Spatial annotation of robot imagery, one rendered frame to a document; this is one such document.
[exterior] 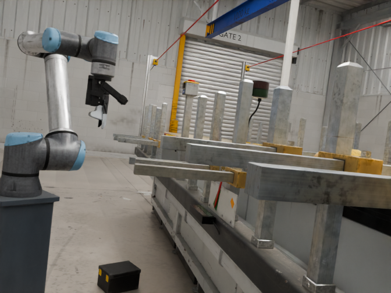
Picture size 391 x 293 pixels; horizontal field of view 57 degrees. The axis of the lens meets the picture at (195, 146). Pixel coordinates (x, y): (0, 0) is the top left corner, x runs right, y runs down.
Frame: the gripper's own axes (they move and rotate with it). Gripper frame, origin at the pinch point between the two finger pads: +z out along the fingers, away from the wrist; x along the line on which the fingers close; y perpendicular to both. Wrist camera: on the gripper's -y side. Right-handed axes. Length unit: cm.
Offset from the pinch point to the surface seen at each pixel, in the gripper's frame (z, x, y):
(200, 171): 8, 44, -26
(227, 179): 10, 45, -35
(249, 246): 24, 65, -33
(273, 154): -2, 94, -18
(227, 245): 29, 51, -34
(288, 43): -81, -106, -148
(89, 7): -251, -755, -18
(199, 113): -11.4, -8.2, -42.9
